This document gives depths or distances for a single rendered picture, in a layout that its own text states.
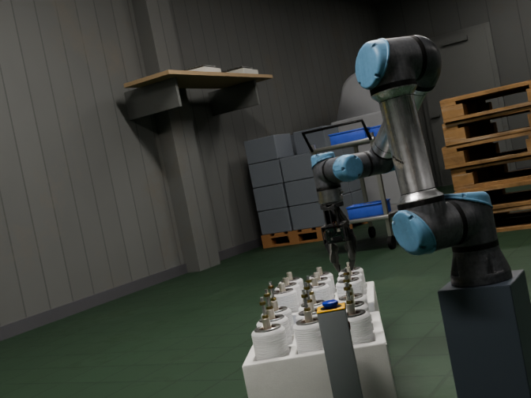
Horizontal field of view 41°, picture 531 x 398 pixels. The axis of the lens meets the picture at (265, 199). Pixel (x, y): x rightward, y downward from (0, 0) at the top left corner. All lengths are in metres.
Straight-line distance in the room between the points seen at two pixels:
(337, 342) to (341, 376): 0.08
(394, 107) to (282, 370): 0.75
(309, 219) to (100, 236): 2.00
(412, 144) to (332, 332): 0.50
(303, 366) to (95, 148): 3.65
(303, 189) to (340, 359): 4.59
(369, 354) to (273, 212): 4.65
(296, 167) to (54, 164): 2.28
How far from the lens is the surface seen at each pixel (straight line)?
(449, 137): 4.94
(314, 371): 1.92
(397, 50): 1.76
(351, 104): 8.11
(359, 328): 1.92
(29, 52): 5.12
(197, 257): 5.81
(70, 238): 5.02
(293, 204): 6.37
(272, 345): 1.94
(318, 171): 2.10
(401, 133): 1.74
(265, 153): 6.46
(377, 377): 1.93
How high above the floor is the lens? 0.67
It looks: 2 degrees down
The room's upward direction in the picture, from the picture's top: 11 degrees counter-clockwise
